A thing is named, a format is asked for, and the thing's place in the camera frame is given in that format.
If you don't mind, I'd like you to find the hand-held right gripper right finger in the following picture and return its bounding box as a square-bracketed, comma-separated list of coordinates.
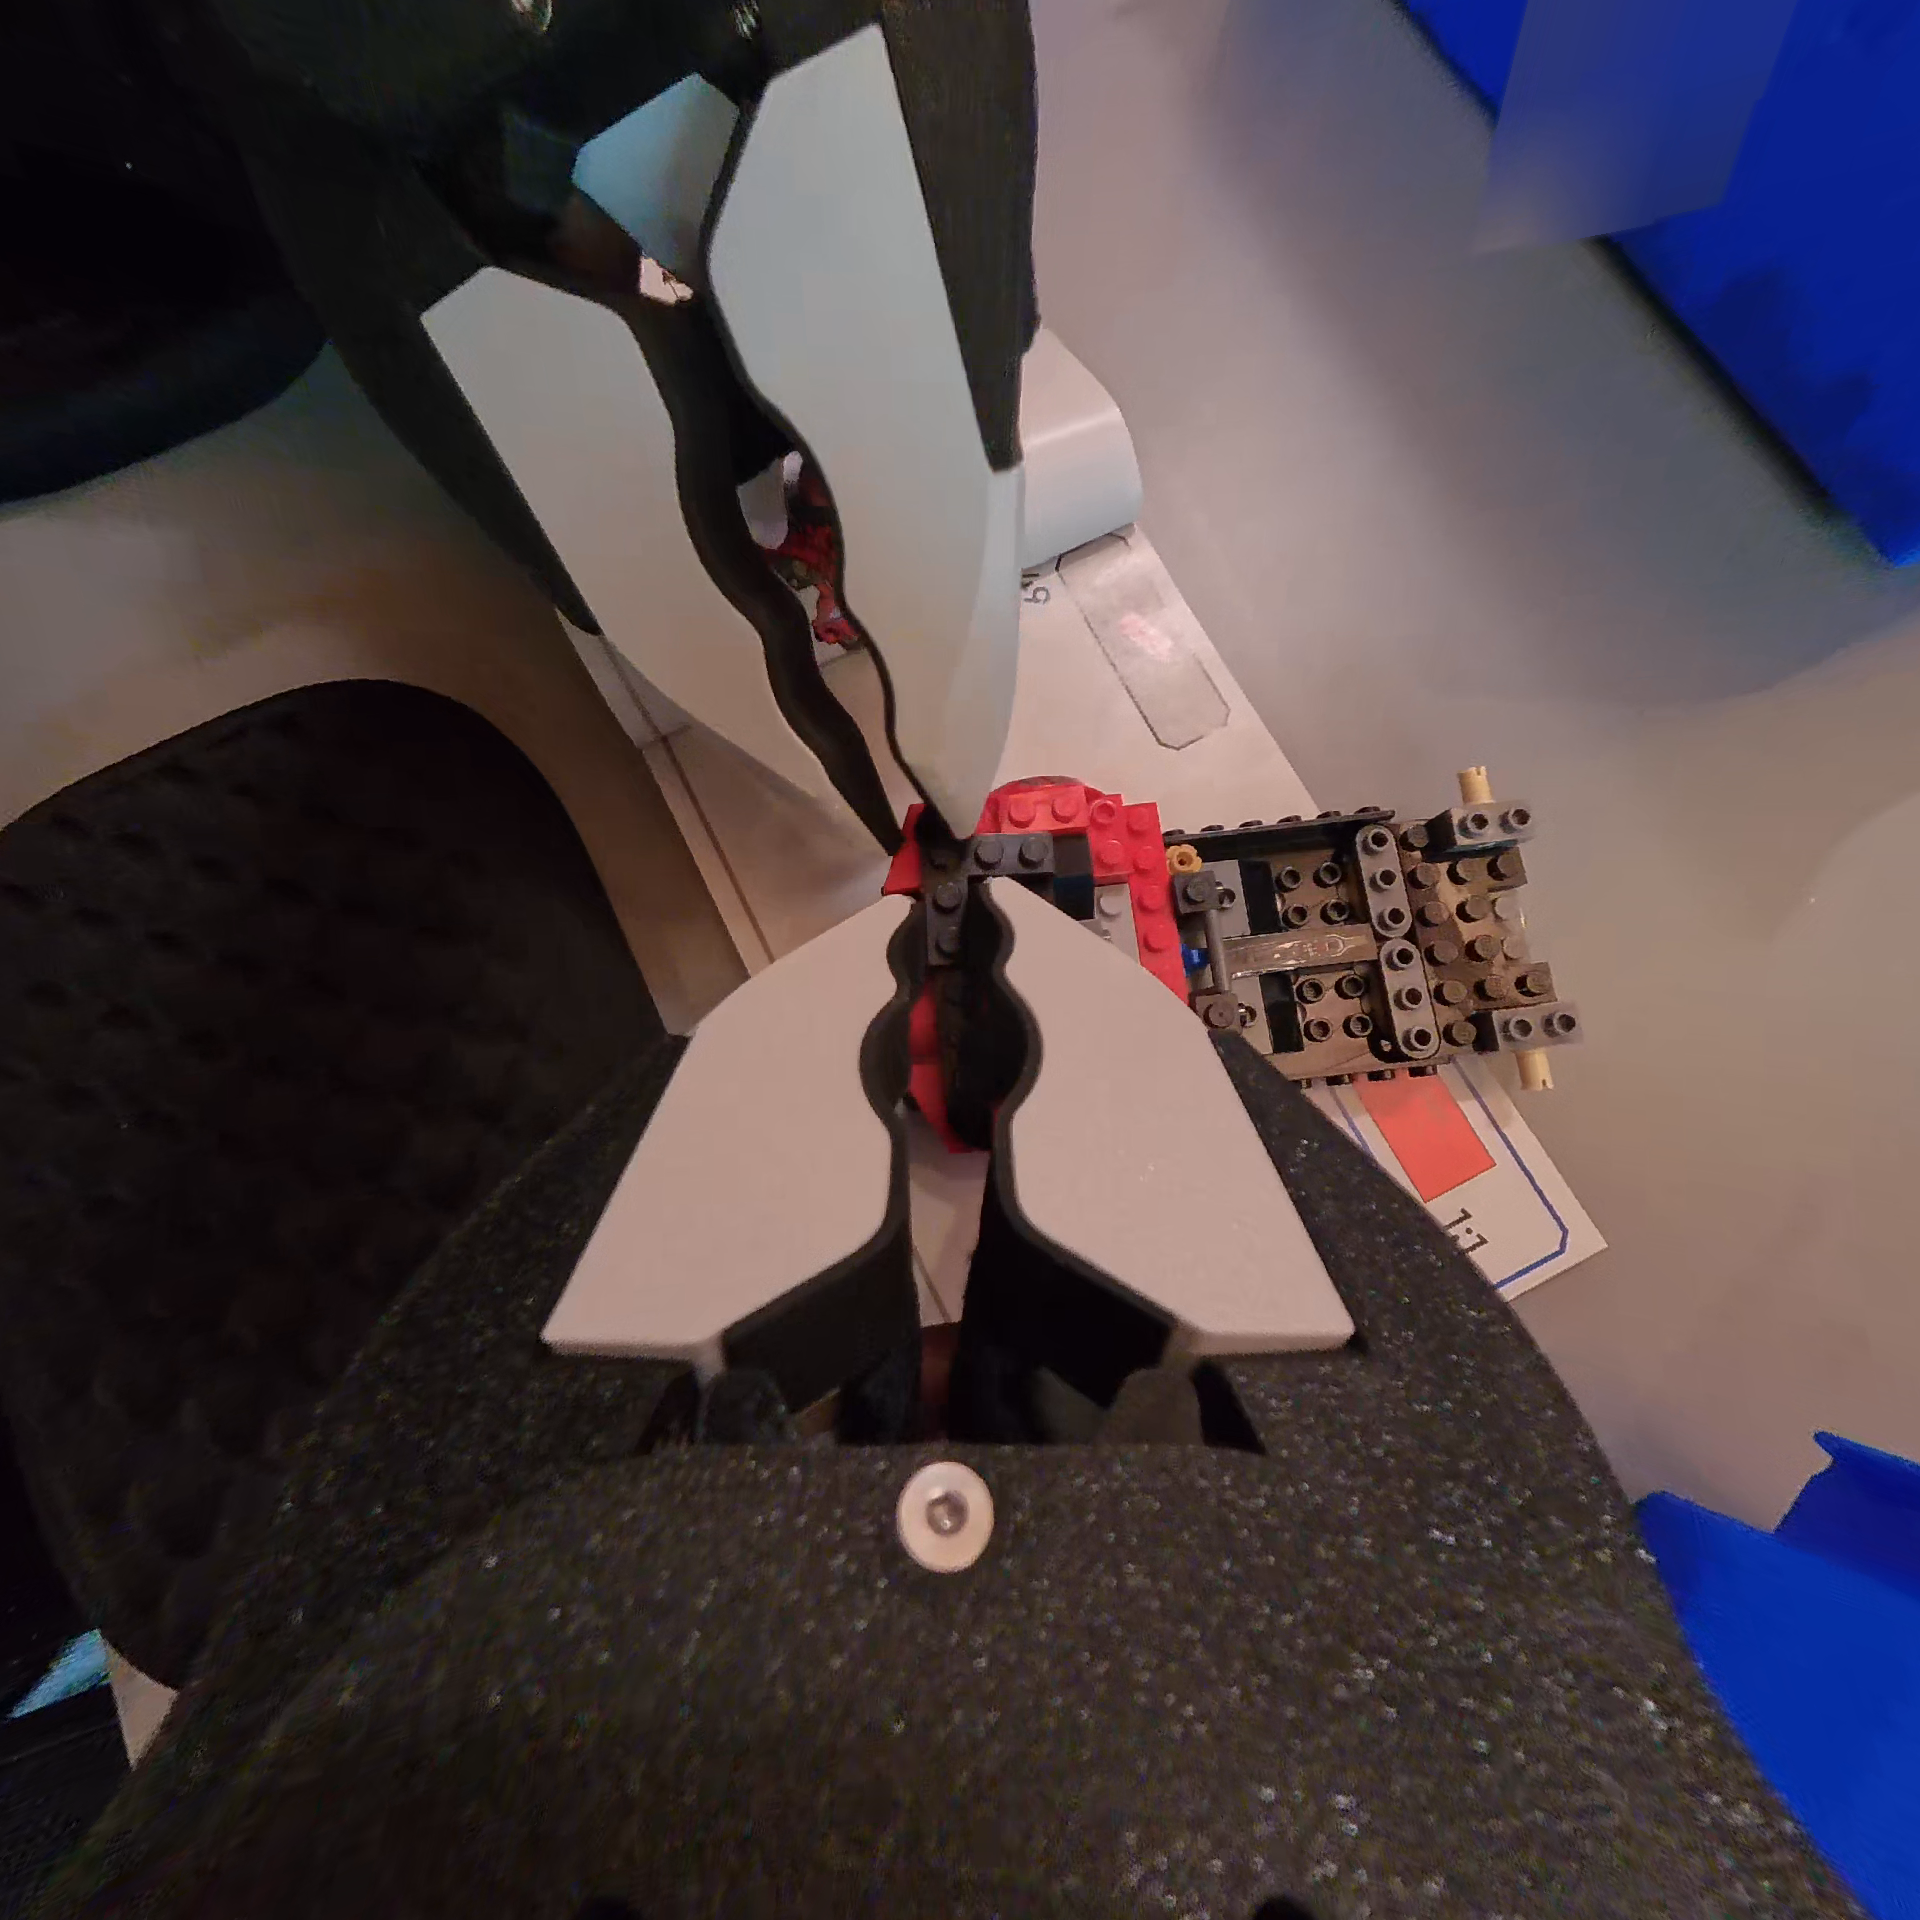
[961, 872, 1361, 1414]

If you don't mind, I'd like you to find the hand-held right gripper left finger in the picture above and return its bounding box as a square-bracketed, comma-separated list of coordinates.
[539, 890, 923, 1419]

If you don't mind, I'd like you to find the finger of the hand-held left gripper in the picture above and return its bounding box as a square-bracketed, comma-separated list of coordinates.
[703, 22, 1039, 824]
[420, 266, 923, 847]

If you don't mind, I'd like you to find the red and black lego car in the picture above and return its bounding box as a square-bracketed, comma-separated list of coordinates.
[882, 765, 1586, 1157]

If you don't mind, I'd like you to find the lego instruction booklet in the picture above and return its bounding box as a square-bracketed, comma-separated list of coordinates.
[576, 322, 1610, 1304]

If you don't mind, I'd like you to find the black rounded pad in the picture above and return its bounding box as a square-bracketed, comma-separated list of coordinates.
[0, 0, 325, 504]

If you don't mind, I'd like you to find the black dimpled cushion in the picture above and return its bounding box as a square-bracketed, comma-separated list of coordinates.
[0, 681, 677, 1681]

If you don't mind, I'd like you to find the blue plastic storage bin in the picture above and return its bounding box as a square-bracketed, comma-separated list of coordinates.
[1634, 1430, 1920, 1920]
[1401, 0, 1920, 569]

